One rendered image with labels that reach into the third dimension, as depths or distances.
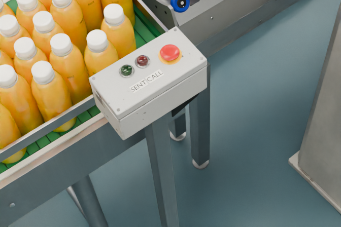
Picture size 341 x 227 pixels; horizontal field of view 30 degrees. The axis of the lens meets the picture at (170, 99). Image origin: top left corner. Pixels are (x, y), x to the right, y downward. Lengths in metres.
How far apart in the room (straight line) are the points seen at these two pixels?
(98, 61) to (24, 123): 0.20
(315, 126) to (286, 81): 0.51
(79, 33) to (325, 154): 1.00
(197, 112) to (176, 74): 0.76
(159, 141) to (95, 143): 0.14
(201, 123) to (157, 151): 0.59
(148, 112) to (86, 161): 0.30
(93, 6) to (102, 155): 0.33
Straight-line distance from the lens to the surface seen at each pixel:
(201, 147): 2.13
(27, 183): 1.37
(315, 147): 2.09
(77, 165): 1.43
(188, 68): 1.17
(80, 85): 1.33
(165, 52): 1.18
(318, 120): 1.97
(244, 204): 2.23
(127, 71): 1.16
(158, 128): 1.33
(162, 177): 1.54
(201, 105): 1.89
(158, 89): 1.15
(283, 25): 2.64
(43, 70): 1.22
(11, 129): 1.26
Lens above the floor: 2.07
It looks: 58 degrees down
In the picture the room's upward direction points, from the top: 5 degrees counter-clockwise
